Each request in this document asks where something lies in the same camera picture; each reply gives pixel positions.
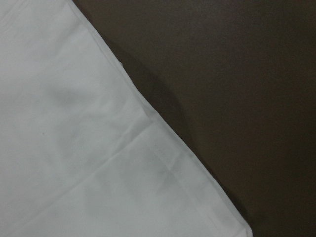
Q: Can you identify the white printed t-shirt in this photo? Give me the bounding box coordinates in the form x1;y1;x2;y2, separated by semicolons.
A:
0;0;252;237

